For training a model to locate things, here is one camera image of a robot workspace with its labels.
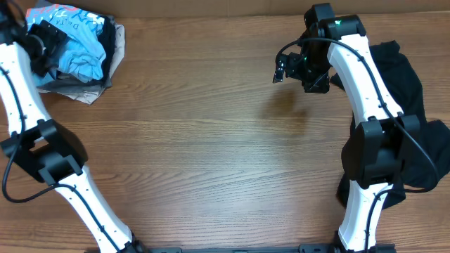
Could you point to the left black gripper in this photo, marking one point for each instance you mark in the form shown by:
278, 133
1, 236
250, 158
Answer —
53, 38

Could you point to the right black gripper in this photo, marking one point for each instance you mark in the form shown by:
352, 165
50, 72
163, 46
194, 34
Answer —
321, 83

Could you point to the light blue printed t-shirt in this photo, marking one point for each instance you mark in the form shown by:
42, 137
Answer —
83, 54

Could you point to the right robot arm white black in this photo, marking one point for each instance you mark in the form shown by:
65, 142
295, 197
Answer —
380, 145

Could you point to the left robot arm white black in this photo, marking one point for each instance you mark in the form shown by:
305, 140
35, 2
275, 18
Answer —
39, 145

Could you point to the folded grey garment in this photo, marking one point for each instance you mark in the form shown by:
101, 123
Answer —
83, 63

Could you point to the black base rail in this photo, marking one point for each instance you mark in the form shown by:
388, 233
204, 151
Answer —
246, 249

